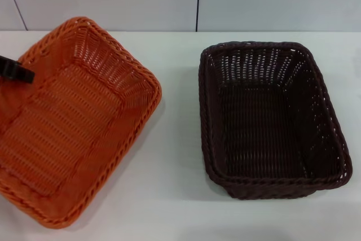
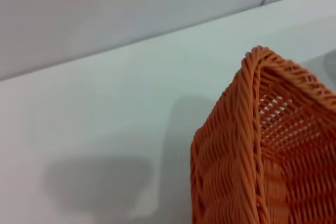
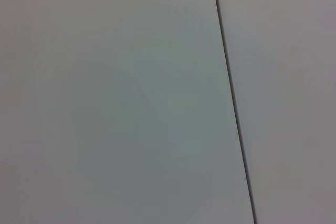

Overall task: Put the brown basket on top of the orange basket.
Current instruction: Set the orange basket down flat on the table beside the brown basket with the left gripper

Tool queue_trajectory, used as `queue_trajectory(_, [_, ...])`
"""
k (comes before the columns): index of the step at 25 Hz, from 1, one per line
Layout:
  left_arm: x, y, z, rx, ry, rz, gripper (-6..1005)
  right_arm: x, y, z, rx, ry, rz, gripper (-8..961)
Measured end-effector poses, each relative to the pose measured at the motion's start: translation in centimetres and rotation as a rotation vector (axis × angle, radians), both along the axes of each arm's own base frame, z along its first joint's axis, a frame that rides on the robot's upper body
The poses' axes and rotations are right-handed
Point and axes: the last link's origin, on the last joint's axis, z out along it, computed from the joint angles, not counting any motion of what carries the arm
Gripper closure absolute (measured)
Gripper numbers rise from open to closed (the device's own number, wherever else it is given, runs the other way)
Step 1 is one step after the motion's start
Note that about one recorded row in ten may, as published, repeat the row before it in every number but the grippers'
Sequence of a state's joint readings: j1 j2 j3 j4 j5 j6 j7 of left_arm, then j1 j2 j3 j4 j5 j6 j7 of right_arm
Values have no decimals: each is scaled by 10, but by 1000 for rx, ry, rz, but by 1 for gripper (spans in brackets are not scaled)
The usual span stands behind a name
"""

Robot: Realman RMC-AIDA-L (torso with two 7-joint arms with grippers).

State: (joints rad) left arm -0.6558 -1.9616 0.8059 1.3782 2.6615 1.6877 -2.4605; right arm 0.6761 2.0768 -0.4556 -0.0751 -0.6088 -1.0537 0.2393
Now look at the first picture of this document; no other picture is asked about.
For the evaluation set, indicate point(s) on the orange woven basket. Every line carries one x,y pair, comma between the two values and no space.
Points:
76,128

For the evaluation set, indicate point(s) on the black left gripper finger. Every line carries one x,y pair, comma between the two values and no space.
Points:
17,71

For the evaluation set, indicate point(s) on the dark brown woven basket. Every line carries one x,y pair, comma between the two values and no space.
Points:
270,128

